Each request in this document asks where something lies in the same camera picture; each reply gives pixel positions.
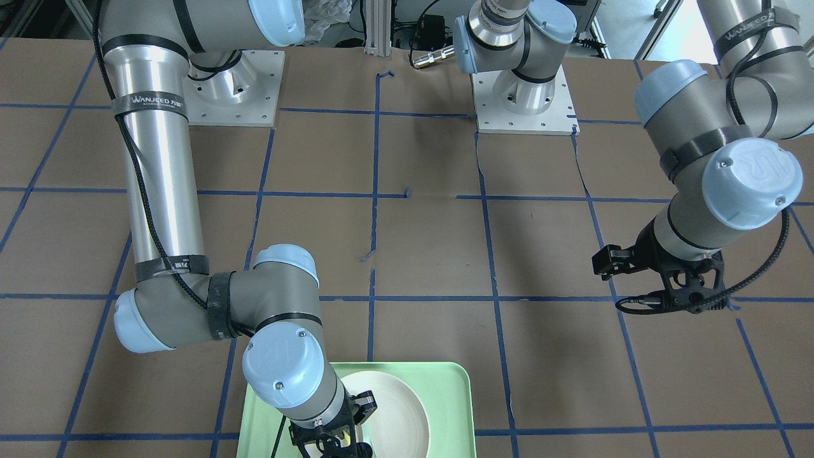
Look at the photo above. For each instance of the white round plate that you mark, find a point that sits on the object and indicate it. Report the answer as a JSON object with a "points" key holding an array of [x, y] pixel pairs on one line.
{"points": [[400, 424]]}

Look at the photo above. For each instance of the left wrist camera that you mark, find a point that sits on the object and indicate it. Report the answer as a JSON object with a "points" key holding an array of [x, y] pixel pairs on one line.
{"points": [[690, 289]]}

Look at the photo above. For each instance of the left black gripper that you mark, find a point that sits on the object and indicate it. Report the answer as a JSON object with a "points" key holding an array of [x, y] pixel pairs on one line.
{"points": [[643, 252]]}

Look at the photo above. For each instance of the light green tray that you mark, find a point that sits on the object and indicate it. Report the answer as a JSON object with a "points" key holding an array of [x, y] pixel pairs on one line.
{"points": [[450, 410]]}

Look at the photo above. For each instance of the aluminium frame post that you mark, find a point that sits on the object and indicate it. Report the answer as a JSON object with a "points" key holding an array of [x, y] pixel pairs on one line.
{"points": [[378, 28]]}

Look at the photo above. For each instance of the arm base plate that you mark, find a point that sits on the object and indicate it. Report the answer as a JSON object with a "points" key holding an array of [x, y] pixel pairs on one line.
{"points": [[506, 104], [239, 88]]}

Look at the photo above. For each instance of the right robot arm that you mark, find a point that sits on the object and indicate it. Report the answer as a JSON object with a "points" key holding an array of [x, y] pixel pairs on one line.
{"points": [[143, 50]]}

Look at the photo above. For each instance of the yellow plastic fork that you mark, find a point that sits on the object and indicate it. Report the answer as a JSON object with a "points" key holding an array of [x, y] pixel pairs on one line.
{"points": [[345, 439]]}

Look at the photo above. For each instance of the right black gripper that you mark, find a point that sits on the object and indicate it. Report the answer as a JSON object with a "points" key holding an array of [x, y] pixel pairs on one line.
{"points": [[364, 408]]}

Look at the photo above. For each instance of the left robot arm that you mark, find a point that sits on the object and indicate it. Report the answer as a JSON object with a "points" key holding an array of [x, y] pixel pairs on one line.
{"points": [[717, 140]]}

